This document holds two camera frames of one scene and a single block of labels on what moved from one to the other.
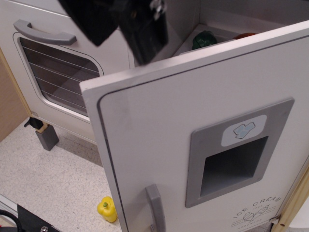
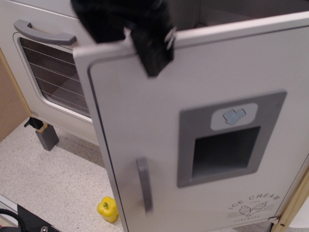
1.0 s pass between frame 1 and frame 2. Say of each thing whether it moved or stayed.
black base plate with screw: stayed
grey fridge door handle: moved
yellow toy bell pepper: stayed
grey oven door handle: stayed
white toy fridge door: moved
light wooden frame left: stayed
